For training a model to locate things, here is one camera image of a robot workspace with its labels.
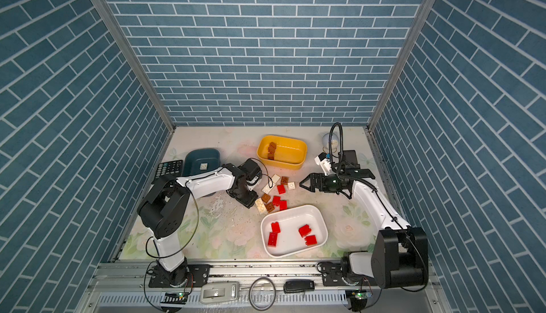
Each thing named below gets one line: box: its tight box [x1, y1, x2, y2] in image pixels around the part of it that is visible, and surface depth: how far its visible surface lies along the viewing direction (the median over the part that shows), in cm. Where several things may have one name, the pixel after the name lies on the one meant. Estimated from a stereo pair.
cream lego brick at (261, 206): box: [254, 197, 268, 215], surface depth 91 cm
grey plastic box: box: [199, 280, 241, 305], surface depth 70 cm
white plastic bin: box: [260, 204, 329, 259], surface depth 86 cm
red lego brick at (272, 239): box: [268, 231, 278, 247], surface depth 82 cm
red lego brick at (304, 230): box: [298, 224, 312, 238], surface depth 84 cm
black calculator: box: [154, 159, 184, 180], surface depth 102 cm
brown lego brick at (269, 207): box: [264, 202, 276, 213], surface depth 91 cm
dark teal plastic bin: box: [182, 148, 222, 177], surface depth 104 cm
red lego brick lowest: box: [279, 200, 288, 212], surface depth 93 cm
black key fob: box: [283, 278, 315, 294], surface depth 71 cm
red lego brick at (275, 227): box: [270, 221, 281, 234], surface depth 86 cm
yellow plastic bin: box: [256, 135, 308, 171], surface depth 113 cm
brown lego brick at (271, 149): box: [267, 141, 277, 161], surface depth 113 cm
